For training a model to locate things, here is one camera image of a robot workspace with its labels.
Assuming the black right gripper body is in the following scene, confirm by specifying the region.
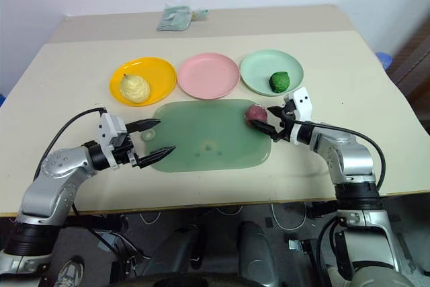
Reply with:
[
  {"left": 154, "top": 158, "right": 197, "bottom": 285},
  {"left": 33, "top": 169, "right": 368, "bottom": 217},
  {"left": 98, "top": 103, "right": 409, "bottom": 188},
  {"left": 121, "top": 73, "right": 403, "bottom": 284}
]
[{"left": 273, "top": 102, "right": 297, "bottom": 142}]

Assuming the blue round container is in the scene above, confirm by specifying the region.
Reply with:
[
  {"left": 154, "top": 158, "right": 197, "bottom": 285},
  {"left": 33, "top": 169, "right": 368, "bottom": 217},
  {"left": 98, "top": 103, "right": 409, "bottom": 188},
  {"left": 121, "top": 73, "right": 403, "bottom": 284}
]
[{"left": 375, "top": 52, "right": 393, "bottom": 73}]

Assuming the purple-red round fruit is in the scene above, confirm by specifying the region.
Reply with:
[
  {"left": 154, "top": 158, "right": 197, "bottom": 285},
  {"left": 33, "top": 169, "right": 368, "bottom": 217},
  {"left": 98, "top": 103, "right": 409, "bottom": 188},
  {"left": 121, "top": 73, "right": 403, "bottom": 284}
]
[{"left": 244, "top": 105, "right": 269, "bottom": 126}]

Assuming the yellow plate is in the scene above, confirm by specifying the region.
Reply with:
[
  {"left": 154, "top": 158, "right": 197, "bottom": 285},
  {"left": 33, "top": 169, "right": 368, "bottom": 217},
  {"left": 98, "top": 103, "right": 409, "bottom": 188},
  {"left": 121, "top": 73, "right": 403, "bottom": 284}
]
[{"left": 109, "top": 56, "right": 178, "bottom": 108}]

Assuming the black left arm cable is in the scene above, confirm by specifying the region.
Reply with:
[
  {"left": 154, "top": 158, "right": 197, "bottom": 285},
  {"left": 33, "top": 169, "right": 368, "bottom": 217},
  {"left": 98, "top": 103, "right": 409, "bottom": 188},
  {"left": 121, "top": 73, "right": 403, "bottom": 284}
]
[{"left": 32, "top": 107, "right": 108, "bottom": 182}]

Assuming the brown wooden furniture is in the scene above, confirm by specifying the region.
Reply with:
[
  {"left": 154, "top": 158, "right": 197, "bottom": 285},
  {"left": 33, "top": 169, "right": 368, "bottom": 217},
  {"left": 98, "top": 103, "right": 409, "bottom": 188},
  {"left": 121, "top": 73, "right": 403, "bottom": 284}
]
[{"left": 386, "top": 17, "right": 430, "bottom": 103}]

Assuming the dark rounded shape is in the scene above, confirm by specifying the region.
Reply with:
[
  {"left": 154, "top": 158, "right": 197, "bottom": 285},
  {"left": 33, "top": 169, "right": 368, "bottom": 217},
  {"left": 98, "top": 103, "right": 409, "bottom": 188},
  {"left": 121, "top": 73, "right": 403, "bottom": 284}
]
[
  {"left": 142, "top": 222, "right": 211, "bottom": 276},
  {"left": 236, "top": 220, "right": 280, "bottom": 287}
]

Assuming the grey sneaker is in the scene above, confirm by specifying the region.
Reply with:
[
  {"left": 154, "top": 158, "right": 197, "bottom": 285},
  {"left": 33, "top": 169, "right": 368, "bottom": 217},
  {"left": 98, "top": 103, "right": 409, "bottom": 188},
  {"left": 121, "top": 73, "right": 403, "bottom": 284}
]
[{"left": 54, "top": 255, "right": 85, "bottom": 287}]

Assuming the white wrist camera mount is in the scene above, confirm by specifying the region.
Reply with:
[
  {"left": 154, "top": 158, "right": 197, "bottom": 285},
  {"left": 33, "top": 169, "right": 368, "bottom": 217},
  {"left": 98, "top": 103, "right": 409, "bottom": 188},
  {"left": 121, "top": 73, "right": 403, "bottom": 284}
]
[
  {"left": 284, "top": 87, "right": 312, "bottom": 123},
  {"left": 97, "top": 109, "right": 128, "bottom": 168}
]

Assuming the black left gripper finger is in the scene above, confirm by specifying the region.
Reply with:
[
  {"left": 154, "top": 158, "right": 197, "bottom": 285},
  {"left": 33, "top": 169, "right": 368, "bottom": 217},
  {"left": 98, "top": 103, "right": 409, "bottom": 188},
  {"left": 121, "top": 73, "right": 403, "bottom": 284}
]
[
  {"left": 135, "top": 145, "right": 177, "bottom": 169},
  {"left": 126, "top": 118, "right": 162, "bottom": 134}
]

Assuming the pink plate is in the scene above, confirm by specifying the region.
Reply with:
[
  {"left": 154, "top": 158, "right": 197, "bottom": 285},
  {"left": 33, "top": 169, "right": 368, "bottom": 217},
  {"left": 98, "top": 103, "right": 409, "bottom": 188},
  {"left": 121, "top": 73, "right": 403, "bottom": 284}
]
[{"left": 177, "top": 52, "right": 241, "bottom": 100}]

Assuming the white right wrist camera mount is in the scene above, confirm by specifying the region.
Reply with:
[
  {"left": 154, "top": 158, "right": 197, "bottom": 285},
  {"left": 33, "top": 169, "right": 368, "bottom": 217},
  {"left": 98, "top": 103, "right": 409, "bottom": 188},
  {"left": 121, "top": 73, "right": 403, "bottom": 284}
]
[{"left": 284, "top": 87, "right": 312, "bottom": 123}]

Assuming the yellow pear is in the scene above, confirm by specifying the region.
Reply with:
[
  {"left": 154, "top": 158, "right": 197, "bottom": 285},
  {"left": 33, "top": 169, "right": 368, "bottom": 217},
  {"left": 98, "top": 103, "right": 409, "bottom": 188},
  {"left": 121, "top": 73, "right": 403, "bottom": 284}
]
[{"left": 120, "top": 73, "right": 151, "bottom": 104}]

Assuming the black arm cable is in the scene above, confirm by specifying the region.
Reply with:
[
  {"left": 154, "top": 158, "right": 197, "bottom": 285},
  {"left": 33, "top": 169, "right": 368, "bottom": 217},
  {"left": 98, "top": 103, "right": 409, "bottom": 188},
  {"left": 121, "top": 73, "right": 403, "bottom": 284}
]
[
  {"left": 292, "top": 119, "right": 386, "bottom": 190},
  {"left": 32, "top": 107, "right": 108, "bottom": 182}
]

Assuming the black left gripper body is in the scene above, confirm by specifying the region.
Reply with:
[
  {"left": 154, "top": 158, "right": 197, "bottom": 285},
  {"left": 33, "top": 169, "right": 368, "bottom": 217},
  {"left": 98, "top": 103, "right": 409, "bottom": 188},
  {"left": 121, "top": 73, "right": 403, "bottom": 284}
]
[{"left": 112, "top": 124, "right": 142, "bottom": 169}]

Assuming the white floor cable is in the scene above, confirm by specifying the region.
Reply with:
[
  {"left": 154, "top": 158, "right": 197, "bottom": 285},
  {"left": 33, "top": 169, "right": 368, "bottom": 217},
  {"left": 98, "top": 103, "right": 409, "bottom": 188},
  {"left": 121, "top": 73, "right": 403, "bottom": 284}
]
[
  {"left": 138, "top": 211, "right": 163, "bottom": 226},
  {"left": 270, "top": 202, "right": 307, "bottom": 232}
]

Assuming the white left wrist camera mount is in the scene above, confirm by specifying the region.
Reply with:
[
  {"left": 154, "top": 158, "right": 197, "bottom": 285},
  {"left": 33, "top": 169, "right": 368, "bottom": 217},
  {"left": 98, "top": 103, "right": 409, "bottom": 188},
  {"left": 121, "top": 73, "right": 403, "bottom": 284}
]
[{"left": 97, "top": 109, "right": 128, "bottom": 168}]

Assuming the green lime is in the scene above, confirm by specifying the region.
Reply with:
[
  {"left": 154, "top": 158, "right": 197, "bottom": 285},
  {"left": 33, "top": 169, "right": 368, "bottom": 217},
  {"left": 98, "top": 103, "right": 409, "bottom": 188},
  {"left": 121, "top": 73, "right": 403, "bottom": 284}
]
[{"left": 268, "top": 71, "right": 291, "bottom": 93}]

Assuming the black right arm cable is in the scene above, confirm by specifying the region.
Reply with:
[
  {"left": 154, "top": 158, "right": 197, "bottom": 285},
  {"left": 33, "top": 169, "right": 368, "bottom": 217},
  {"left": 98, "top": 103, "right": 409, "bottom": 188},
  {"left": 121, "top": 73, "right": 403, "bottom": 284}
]
[{"left": 292, "top": 119, "right": 386, "bottom": 190}]

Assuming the pale green plate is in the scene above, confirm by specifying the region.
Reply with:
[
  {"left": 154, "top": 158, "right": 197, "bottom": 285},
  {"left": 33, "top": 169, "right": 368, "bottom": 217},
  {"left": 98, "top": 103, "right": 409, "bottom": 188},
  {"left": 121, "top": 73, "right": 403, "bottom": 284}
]
[{"left": 239, "top": 49, "right": 305, "bottom": 97}]

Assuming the translucent green tray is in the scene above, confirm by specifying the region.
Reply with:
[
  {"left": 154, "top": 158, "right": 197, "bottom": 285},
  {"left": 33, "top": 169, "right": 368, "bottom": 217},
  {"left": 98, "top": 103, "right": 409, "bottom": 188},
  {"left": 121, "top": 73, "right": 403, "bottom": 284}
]
[{"left": 140, "top": 98, "right": 273, "bottom": 173}]

